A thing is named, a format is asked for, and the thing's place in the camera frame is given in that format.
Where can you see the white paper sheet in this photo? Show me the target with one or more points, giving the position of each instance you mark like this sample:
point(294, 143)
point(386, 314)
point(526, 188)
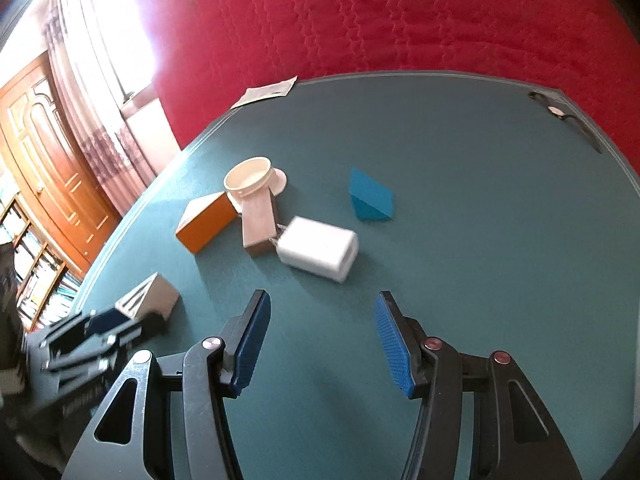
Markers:
point(265, 92)

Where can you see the orange and white block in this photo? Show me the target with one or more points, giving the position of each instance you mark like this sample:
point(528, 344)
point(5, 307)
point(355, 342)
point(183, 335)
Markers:
point(207, 225)

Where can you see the brown wooden block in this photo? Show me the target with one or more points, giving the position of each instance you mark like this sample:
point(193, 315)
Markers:
point(257, 225)

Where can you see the red quilted blanket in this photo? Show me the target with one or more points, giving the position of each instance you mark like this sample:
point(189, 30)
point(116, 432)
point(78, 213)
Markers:
point(375, 15)

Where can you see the white charger adapter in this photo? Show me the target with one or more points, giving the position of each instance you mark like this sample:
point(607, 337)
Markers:
point(320, 247)

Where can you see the blue wedge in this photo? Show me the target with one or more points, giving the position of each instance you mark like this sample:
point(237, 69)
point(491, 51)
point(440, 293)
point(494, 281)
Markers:
point(370, 195)

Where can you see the cream plastic cup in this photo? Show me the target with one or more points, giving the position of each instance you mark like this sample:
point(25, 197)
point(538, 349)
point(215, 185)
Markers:
point(245, 175)

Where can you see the wooden door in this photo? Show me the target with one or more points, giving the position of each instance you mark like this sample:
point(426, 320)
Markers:
point(55, 160)

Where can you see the bookshelf with books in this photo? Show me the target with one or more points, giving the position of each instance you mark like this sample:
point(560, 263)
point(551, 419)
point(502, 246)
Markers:
point(35, 270)

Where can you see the white black-striped wedge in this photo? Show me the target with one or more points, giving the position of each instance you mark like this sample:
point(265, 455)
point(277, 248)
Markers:
point(160, 295)

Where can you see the pink patterned curtain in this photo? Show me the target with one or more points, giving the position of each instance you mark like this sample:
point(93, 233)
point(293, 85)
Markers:
point(100, 135)

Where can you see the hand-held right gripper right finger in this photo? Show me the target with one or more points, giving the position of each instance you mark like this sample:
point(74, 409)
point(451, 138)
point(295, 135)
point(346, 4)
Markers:
point(395, 345)

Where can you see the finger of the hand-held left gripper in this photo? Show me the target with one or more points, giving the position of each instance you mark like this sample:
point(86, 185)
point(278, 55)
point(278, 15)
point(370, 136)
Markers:
point(130, 337)
point(107, 320)

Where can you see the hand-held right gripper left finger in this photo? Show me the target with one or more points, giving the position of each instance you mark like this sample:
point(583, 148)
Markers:
point(252, 345)

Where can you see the bright window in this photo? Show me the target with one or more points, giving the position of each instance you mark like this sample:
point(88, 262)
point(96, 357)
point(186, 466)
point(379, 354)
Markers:
point(125, 35)

